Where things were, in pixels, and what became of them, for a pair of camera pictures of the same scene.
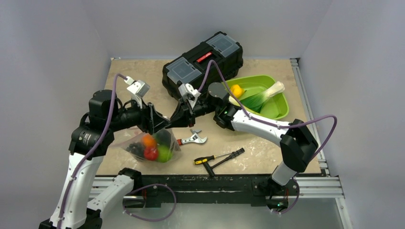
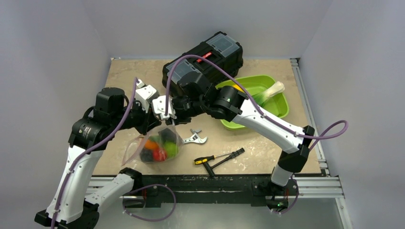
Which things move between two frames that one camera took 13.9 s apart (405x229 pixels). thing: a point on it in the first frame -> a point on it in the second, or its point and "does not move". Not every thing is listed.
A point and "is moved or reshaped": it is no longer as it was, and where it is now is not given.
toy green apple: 165,153 -> 172,149
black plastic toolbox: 212,61 does not move
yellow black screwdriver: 202,160 does not move
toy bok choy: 255,102 does not move
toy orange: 149,141 is moved or reshaped
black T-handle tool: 234,154 does not move
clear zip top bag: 161,146 does not move
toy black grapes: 137,148 -> 146,155
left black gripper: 151,119 does not move
